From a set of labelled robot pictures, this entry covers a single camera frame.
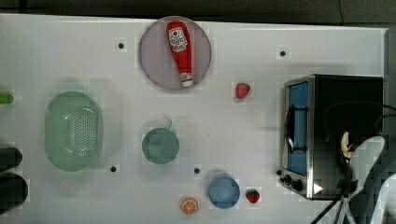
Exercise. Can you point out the yellow banana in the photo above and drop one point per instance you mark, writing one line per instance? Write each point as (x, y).
(346, 147)

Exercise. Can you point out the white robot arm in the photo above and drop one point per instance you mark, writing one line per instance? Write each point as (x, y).
(373, 201)

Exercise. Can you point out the black toaster oven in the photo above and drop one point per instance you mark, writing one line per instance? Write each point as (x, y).
(317, 110)

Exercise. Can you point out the light red strawberry toy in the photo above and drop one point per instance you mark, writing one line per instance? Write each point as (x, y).
(241, 90)

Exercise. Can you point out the green metal bucket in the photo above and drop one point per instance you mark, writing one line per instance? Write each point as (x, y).
(161, 145)

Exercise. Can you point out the grey round plate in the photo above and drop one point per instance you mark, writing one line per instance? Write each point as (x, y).
(157, 62)

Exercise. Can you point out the red ketchup bottle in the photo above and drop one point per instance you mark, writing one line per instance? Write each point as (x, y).
(179, 42)

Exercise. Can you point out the blue bowl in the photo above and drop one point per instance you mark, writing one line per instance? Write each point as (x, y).
(223, 192)

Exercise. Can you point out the orange slice toy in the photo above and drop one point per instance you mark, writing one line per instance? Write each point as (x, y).
(189, 206)

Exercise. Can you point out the dark red strawberry toy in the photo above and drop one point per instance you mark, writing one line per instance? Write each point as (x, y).
(253, 195)

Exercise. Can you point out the green perforated colander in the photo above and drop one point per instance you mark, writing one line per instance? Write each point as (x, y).
(73, 131)

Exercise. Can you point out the green marker object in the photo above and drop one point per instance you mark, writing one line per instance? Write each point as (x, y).
(6, 98)

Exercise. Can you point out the black cylinder upper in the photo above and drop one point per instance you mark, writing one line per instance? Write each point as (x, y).
(9, 158)

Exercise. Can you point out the black cylinder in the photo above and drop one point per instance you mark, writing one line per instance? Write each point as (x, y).
(13, 192)
(9, 158)

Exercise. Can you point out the black cylinder lower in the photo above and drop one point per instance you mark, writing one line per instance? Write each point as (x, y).
(13, 192)

